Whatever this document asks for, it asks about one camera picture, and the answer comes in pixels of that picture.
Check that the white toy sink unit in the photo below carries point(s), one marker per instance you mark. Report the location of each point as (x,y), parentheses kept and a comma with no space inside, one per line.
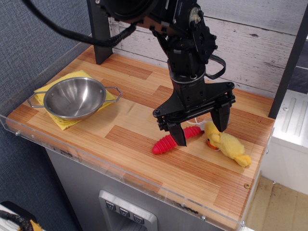
(286,157)

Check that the black vertical post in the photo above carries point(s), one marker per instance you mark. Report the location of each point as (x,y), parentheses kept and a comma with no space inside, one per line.
(100,30)
(290,66)

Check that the silver button control panel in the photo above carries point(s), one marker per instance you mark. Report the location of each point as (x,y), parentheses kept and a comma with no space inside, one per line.
(122,215)

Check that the yellow plush duck toy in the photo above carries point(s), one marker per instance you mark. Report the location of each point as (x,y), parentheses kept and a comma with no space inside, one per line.
(229,145)

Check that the black vertical post left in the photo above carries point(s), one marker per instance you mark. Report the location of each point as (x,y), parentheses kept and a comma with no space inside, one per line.
(100,30)

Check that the stainless steel bowl with handles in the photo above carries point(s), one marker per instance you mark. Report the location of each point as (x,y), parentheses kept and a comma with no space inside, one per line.
(74,98)

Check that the black vertical post right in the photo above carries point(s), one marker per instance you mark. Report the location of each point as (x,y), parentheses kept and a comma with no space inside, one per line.
(290,66)

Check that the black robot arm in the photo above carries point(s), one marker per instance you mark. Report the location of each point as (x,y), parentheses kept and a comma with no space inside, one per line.
(188,44)

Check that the yellow object bottom left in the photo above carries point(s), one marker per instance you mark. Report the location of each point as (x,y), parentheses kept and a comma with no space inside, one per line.
(35,226)

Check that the yellow sponge cloth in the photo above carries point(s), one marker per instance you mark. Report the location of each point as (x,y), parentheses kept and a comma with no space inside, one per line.
(63,124)

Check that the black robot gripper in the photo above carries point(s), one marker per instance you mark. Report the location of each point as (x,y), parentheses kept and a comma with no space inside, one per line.
(193,97)

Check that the clear acrylic edge guard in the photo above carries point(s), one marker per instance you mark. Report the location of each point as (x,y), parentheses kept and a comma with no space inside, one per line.
(119,139)

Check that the grey toy cabinet front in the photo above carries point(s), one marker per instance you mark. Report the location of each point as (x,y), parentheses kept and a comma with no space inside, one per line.
(82,185)

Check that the fork with red handle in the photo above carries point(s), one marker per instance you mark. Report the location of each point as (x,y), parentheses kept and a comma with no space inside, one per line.
(166,143)

